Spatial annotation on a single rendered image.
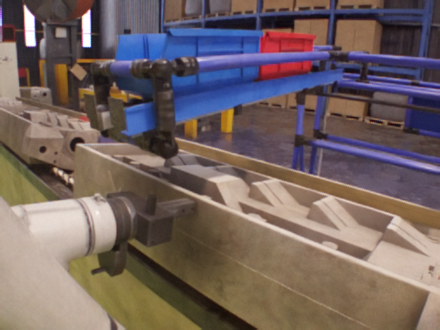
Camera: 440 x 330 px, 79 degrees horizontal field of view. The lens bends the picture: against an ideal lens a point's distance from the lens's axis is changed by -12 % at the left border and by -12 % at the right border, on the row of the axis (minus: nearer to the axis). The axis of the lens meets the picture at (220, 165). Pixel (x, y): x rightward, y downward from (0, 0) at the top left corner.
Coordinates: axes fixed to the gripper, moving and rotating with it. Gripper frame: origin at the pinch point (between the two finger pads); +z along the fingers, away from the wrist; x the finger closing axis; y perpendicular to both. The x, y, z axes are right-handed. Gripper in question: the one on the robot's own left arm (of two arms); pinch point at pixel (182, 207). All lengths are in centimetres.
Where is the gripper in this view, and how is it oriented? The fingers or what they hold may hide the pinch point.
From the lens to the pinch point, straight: 59.2
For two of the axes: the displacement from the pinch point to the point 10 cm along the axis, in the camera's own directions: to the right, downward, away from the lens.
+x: -7.6, -2.4, 6.1
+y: 1.5, -9.7, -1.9
